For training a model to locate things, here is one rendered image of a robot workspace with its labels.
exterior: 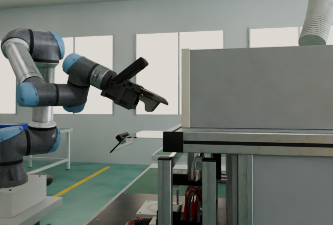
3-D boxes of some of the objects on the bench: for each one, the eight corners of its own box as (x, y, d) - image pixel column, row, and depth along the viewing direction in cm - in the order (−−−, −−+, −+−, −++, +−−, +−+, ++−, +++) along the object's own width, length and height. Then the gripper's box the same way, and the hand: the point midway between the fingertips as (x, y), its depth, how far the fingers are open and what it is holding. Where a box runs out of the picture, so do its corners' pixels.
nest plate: (136, 216, 104) (136, 213, 104) (145, 202, 119) (145, 199, 119) (177, 219, 102) (177, 216, 102) (182, 205, 116) (182, 202, 116)
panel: (232, 294, 61) (231, 153, 62) (225, 197, 126) (225, 129, 127) (237, 295, 61) (237, 153, 62) (228, 197, 126) (227, 129, 127)
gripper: (106, 95, 98) (162, 122, 94) (95, 94, 89) (156, 124, 85) (117, 72, 97) (173, 98, 94) (106, 68, 89) (168, 97, 85)
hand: (165, 100), depth 90 cm, fingers closed
